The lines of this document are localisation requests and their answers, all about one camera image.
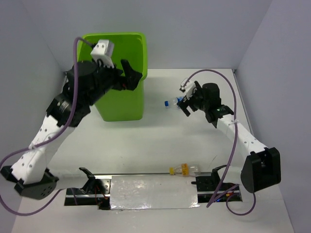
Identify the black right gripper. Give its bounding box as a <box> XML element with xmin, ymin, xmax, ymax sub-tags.
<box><xmin>177</xmin><ymin>84</ymin><xmax>209</xmax><ymax>117</ymax></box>

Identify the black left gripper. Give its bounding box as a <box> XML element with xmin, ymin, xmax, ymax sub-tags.
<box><xmin>85</xmin><ymin>58</ymin><xmax>141</xmax><ymax>106</ymax></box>

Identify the clear bottle blue cap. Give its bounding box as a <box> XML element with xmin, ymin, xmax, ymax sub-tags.
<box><xmin>164</xmin><ymin>96</ymin><xmax>183</xmax><ymax>109</ymax></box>

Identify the clear bottle yellow cap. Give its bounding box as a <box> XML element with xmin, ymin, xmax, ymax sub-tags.
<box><xmin>169</xmin><ymin>163</ymin><xmax>200</xmax><ymax>177</ymax></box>

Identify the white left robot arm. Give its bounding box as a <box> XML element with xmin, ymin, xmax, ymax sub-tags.
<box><xmin>0</xmin><ymin>59</ymin><xmax>142</xmax><ymax>200</ymax></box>

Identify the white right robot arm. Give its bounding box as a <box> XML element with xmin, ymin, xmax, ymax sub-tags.
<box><xmin>178</xmin><ymin>81</ymin><xmax>281</xmax><ymax>193</ymax></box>

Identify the green plastic bin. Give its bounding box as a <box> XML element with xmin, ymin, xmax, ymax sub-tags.
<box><xmin>82</xmin><ymin>32</ymin><xmax>148</xmax><ymax>121</ymax></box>

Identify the silver foil sheet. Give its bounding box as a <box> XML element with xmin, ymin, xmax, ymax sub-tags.
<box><xmin>110</xmin><ymin>175</ymin><xmax>200</xmax><ymax>210</ymax></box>

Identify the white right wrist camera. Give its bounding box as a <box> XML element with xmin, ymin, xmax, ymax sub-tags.
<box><xmin>179</xmin><ymin>78</ymin><xmax>196</xmax><ymax>100</ymax></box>

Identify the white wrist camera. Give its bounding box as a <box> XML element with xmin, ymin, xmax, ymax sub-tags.
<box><xmin>179</xmin><ymin>78</ymin><xmax>196</xmax><ymax>100</ymax></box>
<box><xmin>90</xmin><ymin>39</ymin><xmax>114</xmax><ymax>68</ymax></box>

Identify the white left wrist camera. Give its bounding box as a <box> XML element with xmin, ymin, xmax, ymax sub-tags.
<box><xmin>90</xmin><ymin>39</ymin><xmax>114</xmax><ymax>68</ymax></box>

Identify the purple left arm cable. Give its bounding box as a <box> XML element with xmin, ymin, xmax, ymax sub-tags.
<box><xmin>0</xmin><ymin>36</ymin><xmax>98</xmax><ymax>216</ymax></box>

